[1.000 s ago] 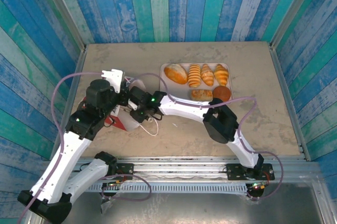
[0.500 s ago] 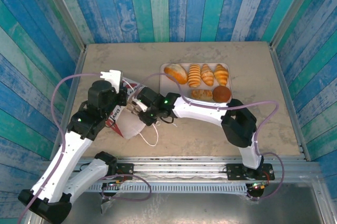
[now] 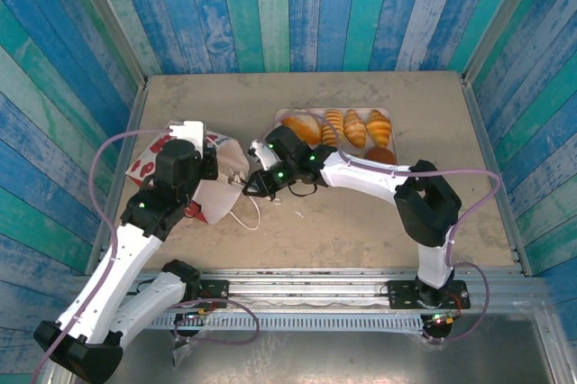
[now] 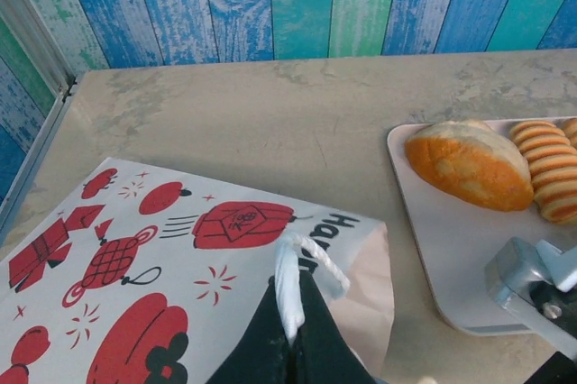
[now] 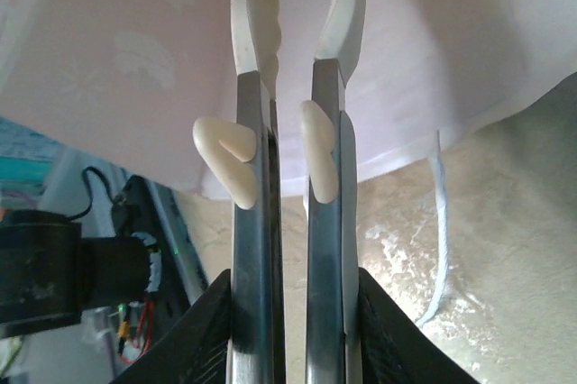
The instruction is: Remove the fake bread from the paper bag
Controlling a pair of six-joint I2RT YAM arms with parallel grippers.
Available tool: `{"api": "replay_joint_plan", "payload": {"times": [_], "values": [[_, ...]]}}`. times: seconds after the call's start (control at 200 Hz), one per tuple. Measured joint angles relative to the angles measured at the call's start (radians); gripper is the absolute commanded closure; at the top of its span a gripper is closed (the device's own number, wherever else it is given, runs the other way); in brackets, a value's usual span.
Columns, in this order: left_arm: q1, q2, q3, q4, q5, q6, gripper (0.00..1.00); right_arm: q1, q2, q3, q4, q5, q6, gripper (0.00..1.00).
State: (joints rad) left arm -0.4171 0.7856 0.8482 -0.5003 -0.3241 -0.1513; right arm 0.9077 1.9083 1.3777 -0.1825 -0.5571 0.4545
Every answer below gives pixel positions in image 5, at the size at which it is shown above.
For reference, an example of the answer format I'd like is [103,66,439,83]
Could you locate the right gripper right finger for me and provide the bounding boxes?
[349,266,497,384]

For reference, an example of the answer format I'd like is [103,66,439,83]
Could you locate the small circuit board with wires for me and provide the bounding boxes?
[87,297,157,365]

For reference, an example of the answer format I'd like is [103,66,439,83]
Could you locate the metal tongs white tips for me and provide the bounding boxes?
[192,0,365,384]

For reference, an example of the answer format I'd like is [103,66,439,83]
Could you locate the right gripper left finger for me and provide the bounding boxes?
[107,268,234,384]

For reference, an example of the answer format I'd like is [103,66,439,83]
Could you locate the white paper bag red print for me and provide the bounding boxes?
[0,0,577,331]

